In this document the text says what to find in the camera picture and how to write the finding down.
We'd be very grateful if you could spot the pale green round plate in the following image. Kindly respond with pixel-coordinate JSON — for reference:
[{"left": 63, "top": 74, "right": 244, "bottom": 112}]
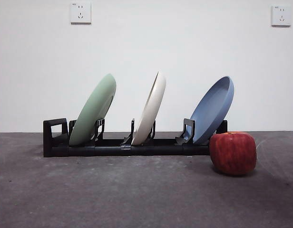
[{"left": 69, "top": 73, "right": 117, "bottom": 146}]

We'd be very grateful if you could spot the red apple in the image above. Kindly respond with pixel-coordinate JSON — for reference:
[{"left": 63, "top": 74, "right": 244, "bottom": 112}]
[{"left": 209, "top": 132, "right": 257, "bottom": 177}]

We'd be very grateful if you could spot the cream white round plate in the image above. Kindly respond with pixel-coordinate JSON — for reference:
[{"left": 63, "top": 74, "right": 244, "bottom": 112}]
[{"left": 131, "top": 71, "right": 166, "bottom": 146}]

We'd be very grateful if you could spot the black plastic plate rack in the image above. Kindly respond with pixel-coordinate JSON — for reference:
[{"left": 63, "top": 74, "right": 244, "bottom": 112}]
[{"left": 43, "top": 118, "right": 228, "bottom": 158}]

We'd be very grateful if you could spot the blue round plate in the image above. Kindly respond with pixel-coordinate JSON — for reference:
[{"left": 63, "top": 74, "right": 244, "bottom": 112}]
[{"left": 189, "top": 76, "right": 235, "bottom": 145}]

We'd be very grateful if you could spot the white wall socket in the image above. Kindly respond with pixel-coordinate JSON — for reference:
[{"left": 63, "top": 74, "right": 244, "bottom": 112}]
[
  {"left": 271, "top": 5, "right": 292, "bottom": 27},
  {"left": 70, "top": 1, "right": 92, "bottom": 25}
]

